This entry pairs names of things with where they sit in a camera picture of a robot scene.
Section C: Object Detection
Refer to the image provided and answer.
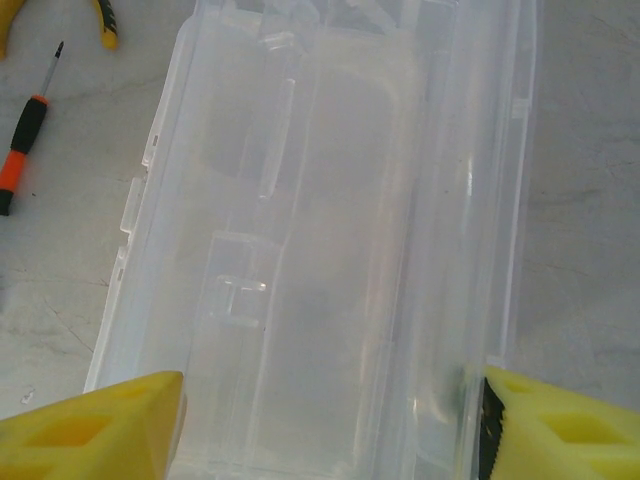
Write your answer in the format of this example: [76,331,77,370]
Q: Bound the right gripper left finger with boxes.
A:
[0,369,186,480]

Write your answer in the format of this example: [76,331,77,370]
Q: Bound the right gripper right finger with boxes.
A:
[478,363,640,480]

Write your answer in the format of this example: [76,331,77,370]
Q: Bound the small orange-black precision screwdriver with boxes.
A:
[0,41,66,217]

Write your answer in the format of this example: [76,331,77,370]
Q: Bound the clear plastic tool box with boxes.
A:
[82,0,547,480]

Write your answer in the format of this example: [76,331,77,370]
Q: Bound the yellow-handled needle-nose pliers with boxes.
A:
[0,0,122,62]

